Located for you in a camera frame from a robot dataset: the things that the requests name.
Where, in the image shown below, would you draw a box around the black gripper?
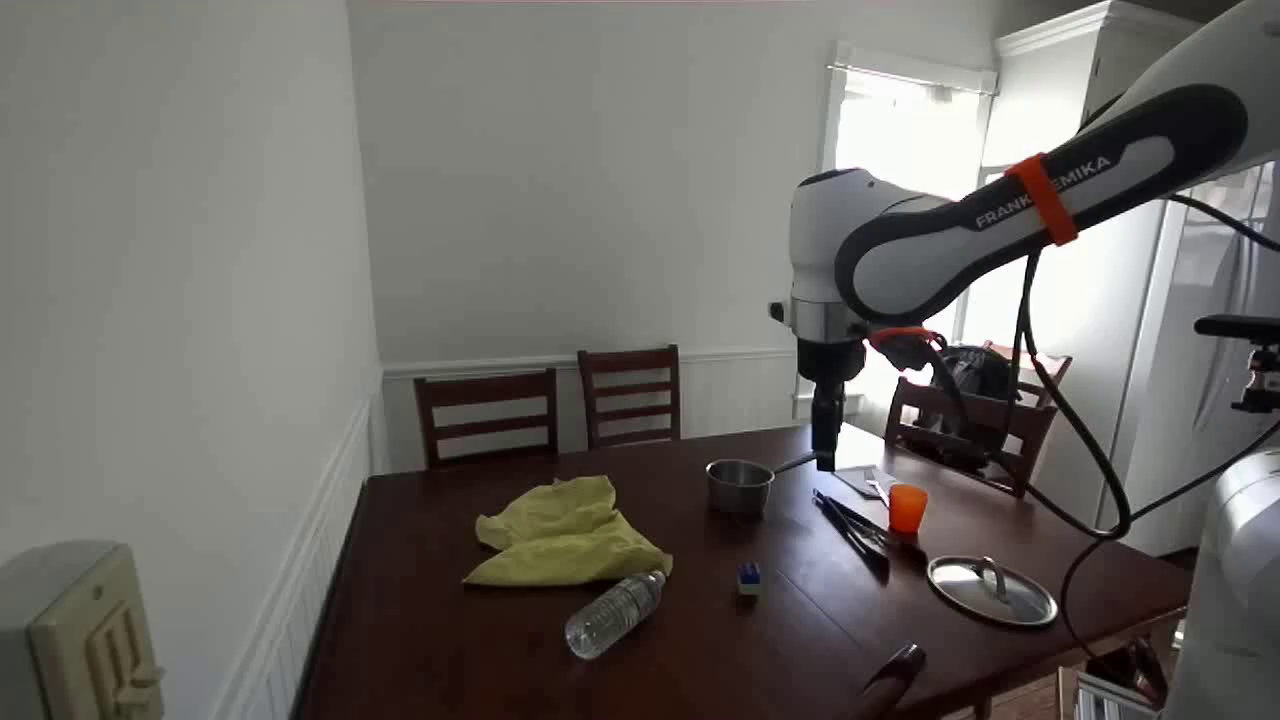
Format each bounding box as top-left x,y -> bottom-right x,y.
795,336 -> 867,477

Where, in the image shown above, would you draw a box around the clear plastic water bottle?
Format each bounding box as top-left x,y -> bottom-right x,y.
559,564 -> 672,665

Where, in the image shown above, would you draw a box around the white paper card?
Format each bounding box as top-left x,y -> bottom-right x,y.
832,461 -> 897,504

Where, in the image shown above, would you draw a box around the black kitchen tongs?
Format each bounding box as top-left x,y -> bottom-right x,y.
812,486 -> 897,590

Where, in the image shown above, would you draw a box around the small metal pot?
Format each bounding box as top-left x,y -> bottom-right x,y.
699,453 -> 825,526

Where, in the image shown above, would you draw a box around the orange plastic cup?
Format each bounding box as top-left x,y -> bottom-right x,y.
883,480 -> 932,546

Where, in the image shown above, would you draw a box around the dark wooden dining chair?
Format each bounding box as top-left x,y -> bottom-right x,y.
881,347 -> 1077,504
573,342 -> 686,453
410,363 -> 564,472

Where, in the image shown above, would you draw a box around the dark bag on chair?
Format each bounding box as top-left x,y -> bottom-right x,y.
932,342 -> 1032,403

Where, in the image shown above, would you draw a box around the metal pot lid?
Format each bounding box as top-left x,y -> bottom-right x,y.
924,553 -> 1062,634

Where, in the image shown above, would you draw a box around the yellow cloth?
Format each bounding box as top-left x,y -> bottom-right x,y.
458,472 -> 674,591

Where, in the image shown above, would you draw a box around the white refrigerator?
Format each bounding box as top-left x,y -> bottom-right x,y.
1032,158 -> 1280,561

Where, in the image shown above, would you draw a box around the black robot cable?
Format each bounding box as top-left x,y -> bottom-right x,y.
1006,193 -> 1280,661

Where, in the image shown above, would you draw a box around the bright window with frame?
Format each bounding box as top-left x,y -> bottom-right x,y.
798,36 -> 998,436

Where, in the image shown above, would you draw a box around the orange strap on arm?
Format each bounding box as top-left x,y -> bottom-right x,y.
1005,152 -> 1081,247

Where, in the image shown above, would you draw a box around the white wall cabinet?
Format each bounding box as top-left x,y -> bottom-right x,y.
993,0 -> 1204,177

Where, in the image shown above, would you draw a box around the black camera on stand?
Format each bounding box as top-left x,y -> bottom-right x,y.
1193,314 -> 1280,416

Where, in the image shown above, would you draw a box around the beige wall switch box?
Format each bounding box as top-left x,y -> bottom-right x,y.
0,535 -> 173,720

